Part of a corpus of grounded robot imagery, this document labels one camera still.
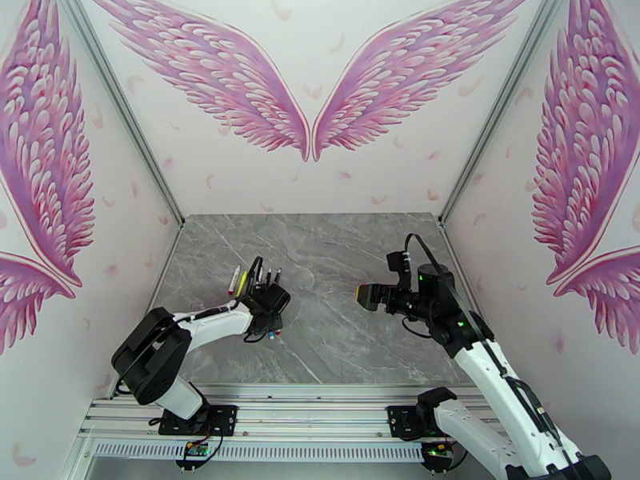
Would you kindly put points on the left small circuit board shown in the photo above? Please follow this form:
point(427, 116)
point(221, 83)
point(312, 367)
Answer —
point(196, 449)

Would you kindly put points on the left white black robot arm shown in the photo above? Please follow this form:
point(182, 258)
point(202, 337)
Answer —
point(220, 321)

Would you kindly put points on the right aluminium corner post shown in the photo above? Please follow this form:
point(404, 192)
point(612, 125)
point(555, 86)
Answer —
point(500, 113)

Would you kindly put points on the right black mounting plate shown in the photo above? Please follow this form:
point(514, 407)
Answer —
point(400, 418)

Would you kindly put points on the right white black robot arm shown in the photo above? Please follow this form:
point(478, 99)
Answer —
point(500, 383)

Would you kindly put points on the white marker red tip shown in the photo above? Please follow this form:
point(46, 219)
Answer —
point(234, 279)

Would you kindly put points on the left aluminium corner post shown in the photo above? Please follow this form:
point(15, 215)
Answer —
point(126, 113)

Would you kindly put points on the black mounting plate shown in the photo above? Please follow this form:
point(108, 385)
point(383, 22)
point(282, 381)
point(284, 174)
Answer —
point(222, 418)
point(400, 418)

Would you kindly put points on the yellow highlighter pen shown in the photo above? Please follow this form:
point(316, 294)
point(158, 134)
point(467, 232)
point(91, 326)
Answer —
point(243, 283)

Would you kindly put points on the right small circuit board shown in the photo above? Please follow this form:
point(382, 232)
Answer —
point(437, 449)

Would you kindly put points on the small circuit board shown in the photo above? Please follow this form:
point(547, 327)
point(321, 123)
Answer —
point(437, 449)
point(196, 449)

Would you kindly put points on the right aluminium side rail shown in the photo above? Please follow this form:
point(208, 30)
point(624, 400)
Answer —
point(454, 253)

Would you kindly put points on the aluminium corner post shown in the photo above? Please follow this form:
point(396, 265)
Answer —
point(126, 113)
point(500, 113)

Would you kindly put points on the left aluminium side rail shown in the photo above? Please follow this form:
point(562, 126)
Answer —
point(167, 258)

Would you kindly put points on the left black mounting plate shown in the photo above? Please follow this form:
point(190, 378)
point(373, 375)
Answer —
point(222, 418)

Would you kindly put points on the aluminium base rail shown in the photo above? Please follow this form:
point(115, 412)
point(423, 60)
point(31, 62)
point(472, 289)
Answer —
point(310, 413)

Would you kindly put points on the aluminium side rail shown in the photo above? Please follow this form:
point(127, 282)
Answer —
point(454, 253)
point(167, 258)

